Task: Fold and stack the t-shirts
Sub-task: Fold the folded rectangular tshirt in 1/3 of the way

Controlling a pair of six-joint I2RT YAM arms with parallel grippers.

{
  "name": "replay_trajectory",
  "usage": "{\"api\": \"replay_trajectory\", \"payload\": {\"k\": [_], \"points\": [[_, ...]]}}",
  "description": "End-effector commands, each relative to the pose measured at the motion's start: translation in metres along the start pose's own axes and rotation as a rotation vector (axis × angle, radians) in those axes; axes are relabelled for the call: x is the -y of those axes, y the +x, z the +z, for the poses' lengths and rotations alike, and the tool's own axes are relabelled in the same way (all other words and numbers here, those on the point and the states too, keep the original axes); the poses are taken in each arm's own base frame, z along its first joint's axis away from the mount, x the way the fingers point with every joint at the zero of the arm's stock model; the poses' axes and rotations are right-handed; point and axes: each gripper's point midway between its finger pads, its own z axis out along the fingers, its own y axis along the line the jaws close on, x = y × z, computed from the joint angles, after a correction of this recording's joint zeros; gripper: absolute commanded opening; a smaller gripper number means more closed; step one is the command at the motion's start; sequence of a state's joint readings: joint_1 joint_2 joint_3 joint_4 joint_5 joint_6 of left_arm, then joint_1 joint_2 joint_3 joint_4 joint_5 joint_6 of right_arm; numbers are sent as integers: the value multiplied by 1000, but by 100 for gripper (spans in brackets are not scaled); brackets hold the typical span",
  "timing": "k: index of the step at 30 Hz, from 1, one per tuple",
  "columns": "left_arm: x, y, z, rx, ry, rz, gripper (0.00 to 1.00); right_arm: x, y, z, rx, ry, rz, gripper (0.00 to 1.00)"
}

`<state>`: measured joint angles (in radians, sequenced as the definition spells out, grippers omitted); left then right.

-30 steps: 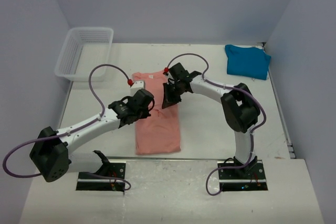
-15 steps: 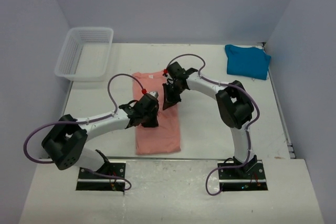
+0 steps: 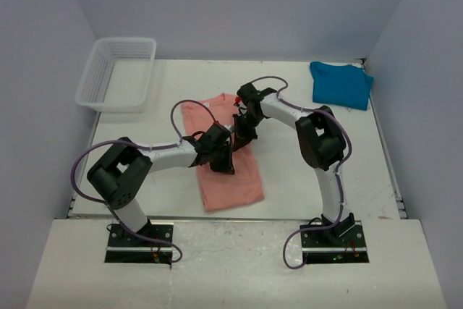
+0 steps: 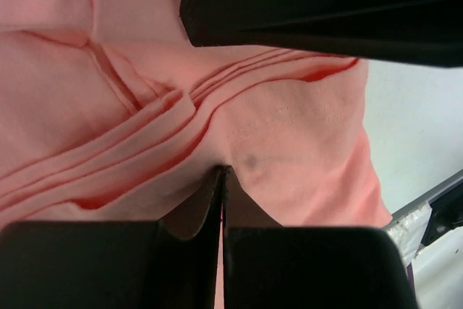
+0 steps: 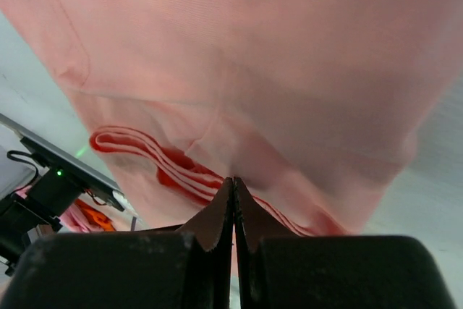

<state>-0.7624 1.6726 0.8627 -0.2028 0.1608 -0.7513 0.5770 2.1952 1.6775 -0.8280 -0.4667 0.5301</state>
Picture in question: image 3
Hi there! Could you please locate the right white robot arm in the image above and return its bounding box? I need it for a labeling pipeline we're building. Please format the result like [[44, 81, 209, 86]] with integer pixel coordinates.
[[233, 82, 354, 246]]

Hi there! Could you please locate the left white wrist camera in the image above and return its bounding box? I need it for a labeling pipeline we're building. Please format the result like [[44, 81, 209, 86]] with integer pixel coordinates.
[[214, 121, 234, 133]]

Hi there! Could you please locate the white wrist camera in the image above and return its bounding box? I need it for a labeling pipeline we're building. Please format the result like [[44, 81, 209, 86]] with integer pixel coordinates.
[[214, 121, 234, 133], [234, 96, 242, 107]]

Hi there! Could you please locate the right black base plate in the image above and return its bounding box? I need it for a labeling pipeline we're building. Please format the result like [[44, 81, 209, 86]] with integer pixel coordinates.
[[300, 221, 370, 265]]

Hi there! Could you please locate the white plastic basket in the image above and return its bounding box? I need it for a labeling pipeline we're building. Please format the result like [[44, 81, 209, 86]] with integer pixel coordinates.
[[75, 37, 157, 113]]

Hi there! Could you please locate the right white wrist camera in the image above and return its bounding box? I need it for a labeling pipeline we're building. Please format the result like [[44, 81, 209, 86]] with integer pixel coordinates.
[[234, 96, 242, 107]]

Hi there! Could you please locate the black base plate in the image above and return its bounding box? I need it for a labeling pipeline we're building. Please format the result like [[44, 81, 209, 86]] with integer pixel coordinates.
[[300, 221, 370, 265], [104, 224, 173, 265]]

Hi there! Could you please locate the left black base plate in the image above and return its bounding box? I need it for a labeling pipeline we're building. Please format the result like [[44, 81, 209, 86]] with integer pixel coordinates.
[[104, 224, 173, 265]]

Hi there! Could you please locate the pink t shirt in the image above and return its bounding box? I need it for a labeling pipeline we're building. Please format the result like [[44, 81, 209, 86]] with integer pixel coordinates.
[[181, 93, 264, 213]]

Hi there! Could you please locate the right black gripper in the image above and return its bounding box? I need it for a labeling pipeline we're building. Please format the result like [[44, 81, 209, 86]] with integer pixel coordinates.
[[234, 111, 264, 152]]

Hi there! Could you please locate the blue folded t shirt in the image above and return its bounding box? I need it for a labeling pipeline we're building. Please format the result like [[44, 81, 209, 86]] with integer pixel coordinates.
[[309, 62, 373, 111]]

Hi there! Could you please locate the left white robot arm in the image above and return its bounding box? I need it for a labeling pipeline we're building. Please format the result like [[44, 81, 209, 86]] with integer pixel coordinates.
[[87, 122, 234, 246]]

